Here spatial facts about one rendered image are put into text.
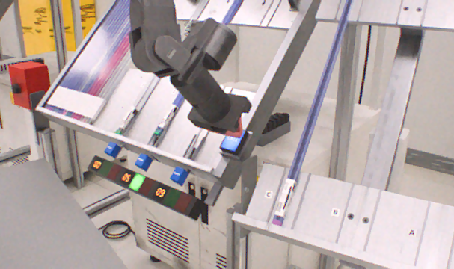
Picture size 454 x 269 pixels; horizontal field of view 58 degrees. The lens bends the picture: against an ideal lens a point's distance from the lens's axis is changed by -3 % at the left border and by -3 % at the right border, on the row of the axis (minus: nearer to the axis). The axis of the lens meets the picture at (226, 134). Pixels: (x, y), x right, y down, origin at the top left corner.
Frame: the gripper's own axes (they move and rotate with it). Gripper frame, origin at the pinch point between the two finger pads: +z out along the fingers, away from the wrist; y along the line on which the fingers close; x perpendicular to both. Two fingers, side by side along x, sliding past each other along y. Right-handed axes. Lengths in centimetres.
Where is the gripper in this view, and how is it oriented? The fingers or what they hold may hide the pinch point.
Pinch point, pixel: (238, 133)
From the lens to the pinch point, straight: 79.3
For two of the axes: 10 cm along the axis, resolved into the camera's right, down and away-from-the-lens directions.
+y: -7.9, -2.1, 5.8
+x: -4.4, 8.5, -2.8
